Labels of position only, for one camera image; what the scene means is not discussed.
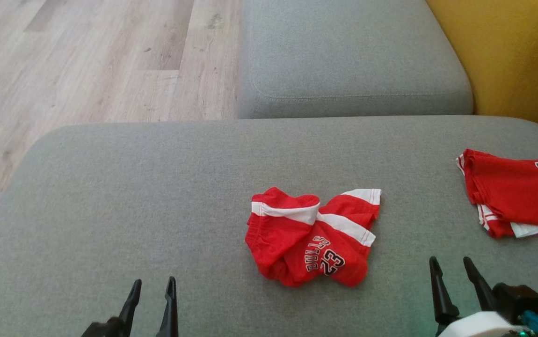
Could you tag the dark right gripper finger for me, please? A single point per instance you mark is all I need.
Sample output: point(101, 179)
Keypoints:
point(482, 290)
point(444, 299)

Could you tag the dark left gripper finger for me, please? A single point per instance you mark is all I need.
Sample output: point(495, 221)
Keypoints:
point(131, 309)
point(170, 313)

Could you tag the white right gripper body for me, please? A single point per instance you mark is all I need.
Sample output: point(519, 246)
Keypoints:
point(479, 325)

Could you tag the red t-shirt white sleeves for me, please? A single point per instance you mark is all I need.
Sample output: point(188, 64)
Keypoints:
point(512, 192)

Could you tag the red mesh shorts white stripes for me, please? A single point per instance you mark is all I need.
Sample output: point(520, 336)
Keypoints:
point(297, 243)

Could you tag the large grey sofa seat cushion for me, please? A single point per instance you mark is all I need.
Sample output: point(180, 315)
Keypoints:
point(133, 196)

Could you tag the mustard yellow sofa backrest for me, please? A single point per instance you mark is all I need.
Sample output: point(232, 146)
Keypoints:
point(517, 56)

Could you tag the small grey sofa cushion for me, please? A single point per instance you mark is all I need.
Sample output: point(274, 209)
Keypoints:
point(353, 51)

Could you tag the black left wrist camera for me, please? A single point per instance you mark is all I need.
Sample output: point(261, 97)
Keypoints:
point(103, 328)

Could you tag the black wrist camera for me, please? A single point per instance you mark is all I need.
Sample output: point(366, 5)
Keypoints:
point(103, 328)
point(517, 299)

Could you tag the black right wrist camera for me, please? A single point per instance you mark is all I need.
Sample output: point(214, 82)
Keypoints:
point(517, 299)

